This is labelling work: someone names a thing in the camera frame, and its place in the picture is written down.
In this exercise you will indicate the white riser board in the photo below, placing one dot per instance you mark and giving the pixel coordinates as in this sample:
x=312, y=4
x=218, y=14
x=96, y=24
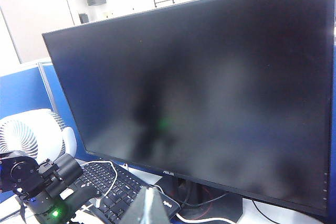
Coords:
x=288, y=213

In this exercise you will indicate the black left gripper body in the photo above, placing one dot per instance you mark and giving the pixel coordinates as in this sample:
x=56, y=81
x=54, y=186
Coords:
x=50, y=208

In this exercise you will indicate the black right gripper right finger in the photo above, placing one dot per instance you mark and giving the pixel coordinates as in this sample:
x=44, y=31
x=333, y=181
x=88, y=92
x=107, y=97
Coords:
x=156, y=213

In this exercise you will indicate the black ASUS monitor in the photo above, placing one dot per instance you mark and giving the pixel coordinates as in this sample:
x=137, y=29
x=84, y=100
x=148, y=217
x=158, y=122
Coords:
x=197, y=77

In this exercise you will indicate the silver partition post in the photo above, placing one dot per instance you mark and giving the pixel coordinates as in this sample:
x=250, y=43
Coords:
x=48, y=87

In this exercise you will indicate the black monitor stand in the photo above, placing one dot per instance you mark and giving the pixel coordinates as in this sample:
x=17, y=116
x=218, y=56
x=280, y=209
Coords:
x=210, y=208

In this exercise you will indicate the small black box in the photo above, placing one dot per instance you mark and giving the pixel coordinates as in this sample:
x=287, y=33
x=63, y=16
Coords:
x=83, y=18

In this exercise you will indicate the white desk fan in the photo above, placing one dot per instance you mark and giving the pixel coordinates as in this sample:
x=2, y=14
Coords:
x=23, y=134

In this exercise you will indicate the black keyboard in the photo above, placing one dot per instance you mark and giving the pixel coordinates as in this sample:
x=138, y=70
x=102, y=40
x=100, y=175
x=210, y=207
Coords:
x=123, y=190

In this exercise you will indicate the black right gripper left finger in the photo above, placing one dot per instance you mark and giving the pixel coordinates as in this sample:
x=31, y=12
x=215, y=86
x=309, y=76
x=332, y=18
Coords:
x=137, y=213

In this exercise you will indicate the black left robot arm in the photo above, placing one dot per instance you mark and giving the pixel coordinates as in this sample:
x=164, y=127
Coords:
x=21, y=174

